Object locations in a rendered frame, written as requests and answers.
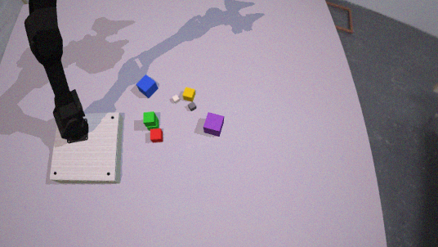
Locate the small yellow block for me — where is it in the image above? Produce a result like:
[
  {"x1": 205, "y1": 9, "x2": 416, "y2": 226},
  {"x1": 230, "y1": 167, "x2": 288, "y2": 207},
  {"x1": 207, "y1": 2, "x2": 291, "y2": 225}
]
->
[{"x1": 183, "y1": 88, "x2": 195, "y2": 101}]

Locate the blue block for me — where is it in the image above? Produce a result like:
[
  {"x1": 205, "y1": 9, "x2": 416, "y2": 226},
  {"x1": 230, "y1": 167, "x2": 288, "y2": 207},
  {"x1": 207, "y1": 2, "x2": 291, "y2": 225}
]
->
[{"x1": 136, "y1": 75, "x2": 158, "y2": 99}]

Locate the purple block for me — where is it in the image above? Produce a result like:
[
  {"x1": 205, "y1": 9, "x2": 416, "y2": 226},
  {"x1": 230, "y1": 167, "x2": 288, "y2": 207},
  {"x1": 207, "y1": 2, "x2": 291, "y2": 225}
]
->
[{"x1": 203, "y1": 112, "x2": 224, "y2": 137}]

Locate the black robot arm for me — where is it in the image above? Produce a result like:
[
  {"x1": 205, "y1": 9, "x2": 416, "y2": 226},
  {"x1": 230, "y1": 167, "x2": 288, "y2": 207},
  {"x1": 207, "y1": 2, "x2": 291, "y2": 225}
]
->
[{"x1": 25, "y1": 0, "x2": 89, "y2": 144}]

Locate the red block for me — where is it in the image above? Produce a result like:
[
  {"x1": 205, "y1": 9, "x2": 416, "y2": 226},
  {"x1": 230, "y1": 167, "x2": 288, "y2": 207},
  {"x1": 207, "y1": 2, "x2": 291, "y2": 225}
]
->
[{"x1": 150, "y1": 128, "x2": 163, "y2": 142}]

